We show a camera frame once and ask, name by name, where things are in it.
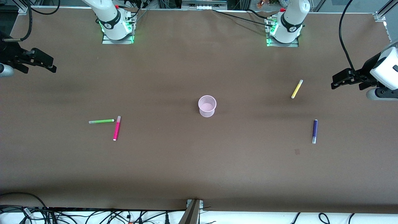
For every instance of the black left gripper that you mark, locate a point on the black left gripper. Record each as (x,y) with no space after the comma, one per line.
(365,71)

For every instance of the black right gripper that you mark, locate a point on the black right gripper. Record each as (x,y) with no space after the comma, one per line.
(9,53)

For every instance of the purple highlighter pen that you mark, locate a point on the purple highlighter pen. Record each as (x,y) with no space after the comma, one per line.
(315,129)

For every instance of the pink highlighter pen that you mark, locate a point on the pink highlighter pen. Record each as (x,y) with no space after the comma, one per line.
(117,129)

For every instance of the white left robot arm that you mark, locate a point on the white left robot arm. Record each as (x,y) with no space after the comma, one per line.
(292,15)

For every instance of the pink mesh pen holder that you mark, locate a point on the pink mesh pen holder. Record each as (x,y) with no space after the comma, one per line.
(207,107)

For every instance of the yellow highlighter pen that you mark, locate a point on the yellow highlighter pen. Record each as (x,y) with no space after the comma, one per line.
(297,89)

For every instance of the green highlighter pen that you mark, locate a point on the green highlighter pen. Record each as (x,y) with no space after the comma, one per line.
(101,121)

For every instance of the white power strip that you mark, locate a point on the white power strip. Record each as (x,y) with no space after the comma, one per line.
(203,6)

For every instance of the metal table corner bracket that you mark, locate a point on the metal table corner bracket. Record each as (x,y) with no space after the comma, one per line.
(379,17)
(23,10)

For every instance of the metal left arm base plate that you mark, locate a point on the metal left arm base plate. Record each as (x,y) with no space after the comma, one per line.
(281,45)

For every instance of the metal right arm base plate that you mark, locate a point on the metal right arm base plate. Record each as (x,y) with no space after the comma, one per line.
(124,41)

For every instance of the aluminium camera mount post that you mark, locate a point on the aluminium camera mount post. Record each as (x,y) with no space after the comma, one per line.
(192,214)

